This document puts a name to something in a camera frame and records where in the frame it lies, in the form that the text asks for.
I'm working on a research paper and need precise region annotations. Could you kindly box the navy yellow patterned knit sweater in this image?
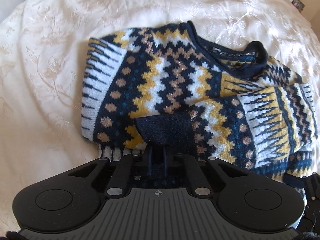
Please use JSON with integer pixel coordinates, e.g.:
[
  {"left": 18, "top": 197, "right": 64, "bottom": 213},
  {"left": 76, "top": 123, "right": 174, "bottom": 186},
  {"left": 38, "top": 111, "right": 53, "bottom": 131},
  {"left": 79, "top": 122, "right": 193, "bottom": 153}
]
[{"left": 81, "top": 21, "right": 318, "bottom": 181}]

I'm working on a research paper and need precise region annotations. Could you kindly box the cream floral embroidered bedspread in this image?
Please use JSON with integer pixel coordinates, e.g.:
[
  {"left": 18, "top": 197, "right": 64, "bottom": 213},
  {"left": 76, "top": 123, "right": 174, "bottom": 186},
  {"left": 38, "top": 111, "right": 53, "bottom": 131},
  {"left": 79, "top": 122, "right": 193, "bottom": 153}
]
[{"left": 1, "top": 0, "right": 319, "bottom": 233}]

